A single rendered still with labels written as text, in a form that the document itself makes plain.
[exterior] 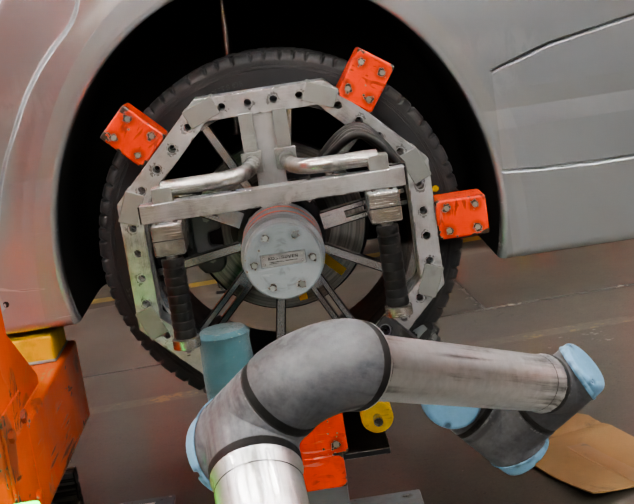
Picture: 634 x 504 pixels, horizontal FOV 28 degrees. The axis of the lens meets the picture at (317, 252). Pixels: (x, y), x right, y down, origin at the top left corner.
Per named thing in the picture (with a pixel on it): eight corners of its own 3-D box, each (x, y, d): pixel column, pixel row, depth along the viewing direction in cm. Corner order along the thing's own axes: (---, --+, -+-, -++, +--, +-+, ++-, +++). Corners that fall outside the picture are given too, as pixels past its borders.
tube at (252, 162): (264, 172, 215) (255, 111, 213) (264, 188, 196) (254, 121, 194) (163, 188, 215) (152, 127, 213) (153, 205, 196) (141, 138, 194)
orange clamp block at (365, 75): (367, 110, 221) (391, 64, 219) (371, 113, 213) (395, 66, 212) (332, 92, 220) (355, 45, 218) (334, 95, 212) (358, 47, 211)
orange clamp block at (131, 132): (169, 131, 220) (127, 101, 219) (166, 136, 212) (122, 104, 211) (146, 163, 221) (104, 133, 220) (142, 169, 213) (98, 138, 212)
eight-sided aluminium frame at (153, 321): (452, 360, 229) (412, 62, 218) (457, 370, 222) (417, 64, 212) (157, 405, 228) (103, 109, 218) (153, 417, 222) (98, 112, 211)
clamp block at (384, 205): (397, 211, 204) (393, 179, 203) (403, 220, 195) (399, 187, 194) (366, 216, 204) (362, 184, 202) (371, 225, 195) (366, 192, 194)
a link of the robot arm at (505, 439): (560, 450, 194) (500, 401, 192) (509, 492, 199) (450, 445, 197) (561, 416, 202) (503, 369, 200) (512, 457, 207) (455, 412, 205)
